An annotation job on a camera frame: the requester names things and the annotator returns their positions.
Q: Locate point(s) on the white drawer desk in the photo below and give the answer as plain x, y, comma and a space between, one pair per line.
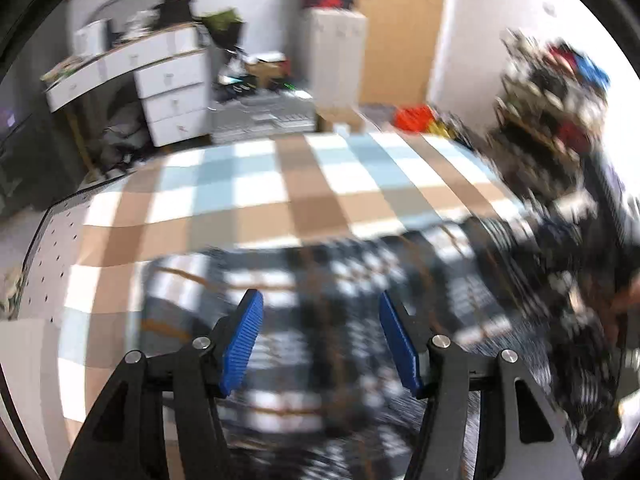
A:
171, 71

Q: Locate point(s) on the red bag on floor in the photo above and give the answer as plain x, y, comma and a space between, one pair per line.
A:
416, 119

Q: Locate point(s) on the silver suitcase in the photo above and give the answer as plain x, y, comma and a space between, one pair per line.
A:
267, 113

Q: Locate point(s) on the plaid fleece jacket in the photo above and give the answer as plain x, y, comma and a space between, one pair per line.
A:
330, 389

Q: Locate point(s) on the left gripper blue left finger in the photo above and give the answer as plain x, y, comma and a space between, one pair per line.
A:
234, 337

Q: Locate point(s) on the shoe rack with shoes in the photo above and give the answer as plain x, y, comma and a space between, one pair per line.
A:
550, 109

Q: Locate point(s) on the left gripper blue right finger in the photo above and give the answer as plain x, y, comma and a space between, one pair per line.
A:
407, 342

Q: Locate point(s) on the checkered bed sheet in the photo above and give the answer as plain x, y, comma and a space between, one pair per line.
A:
256, 194

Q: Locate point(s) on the wooden door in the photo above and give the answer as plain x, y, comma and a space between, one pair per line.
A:
400, 50

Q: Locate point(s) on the white tall cabinet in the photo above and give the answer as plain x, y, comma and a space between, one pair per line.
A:
332, 49

